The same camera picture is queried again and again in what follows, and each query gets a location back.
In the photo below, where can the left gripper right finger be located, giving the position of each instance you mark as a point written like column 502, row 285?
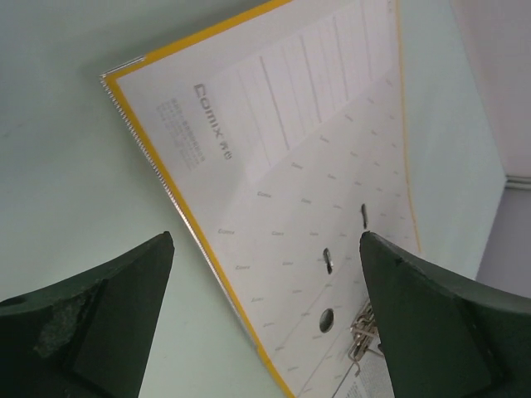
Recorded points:
column 444, row 335

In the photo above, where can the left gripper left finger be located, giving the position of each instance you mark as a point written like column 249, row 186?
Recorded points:
column 89, row 335

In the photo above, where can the printed paper stack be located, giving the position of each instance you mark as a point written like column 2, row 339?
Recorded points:
column 371, row 380

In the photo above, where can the yellow ring binder folder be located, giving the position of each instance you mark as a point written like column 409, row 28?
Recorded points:
column 279, row 136

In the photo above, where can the metal lever arch mechanism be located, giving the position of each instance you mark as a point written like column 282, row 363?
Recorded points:
column 364, row 331

